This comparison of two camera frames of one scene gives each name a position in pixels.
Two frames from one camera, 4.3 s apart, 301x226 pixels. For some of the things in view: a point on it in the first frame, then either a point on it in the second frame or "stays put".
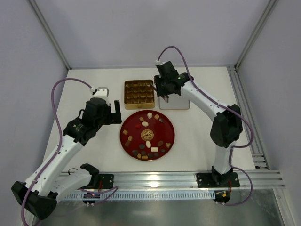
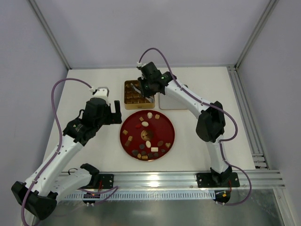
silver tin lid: [175, 101] stays put
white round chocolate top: [149, 115] stays put
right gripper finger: [166, 99] → [151, 99]
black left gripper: [112, 116] stays put
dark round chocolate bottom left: [135, 152] stays put
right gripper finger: [154, 87] → [136, 89]
